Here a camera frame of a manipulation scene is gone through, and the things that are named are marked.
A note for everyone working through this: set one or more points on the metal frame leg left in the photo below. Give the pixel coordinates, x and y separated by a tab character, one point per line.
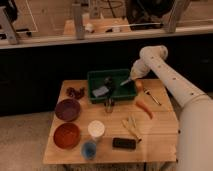
7	27

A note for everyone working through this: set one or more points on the wooden folding table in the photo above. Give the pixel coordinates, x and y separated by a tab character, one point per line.
159	134

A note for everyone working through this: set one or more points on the grey towel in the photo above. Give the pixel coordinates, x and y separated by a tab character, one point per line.
125	82

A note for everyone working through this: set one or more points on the purple bowl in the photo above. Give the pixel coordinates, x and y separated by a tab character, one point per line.
68	109

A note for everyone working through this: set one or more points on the orange carrot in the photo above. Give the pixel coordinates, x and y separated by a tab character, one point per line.
141	105

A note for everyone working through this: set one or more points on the black machine base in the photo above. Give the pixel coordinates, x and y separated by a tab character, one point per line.
147	14

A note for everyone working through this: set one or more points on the yellow-orange fruit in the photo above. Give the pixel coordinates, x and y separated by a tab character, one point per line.
139	85

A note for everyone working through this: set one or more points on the metal frame leg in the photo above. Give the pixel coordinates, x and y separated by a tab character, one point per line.
7	27
78	21
178	8

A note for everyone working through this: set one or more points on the black rectangular case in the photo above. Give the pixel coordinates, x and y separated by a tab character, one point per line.
124	143

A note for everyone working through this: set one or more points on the metal frame leg right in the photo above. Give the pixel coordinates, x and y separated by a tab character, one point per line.
178	8

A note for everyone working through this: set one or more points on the orange-red bowl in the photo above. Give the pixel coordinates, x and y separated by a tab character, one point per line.
67	135

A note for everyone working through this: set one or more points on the grey sponge block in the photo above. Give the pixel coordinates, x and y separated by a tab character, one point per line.
100	91

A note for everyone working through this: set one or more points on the metal frame leg middle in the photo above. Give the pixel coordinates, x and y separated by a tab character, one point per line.
78	21

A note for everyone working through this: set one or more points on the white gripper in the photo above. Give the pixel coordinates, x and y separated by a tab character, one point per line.
139	70

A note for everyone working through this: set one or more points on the green plastic bin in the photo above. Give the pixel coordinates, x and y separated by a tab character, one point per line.
95	79

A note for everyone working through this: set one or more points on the blue cup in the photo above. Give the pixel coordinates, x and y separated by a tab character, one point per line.
88	150

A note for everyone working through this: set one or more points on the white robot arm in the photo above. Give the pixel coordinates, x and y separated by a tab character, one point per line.
195	141

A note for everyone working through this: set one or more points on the white cup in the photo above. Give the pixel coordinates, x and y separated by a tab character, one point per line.
96	130

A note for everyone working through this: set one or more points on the dark grape bunch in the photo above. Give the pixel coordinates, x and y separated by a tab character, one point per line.
73	93

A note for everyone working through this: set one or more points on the metal fork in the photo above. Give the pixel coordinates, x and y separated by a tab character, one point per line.
146	91

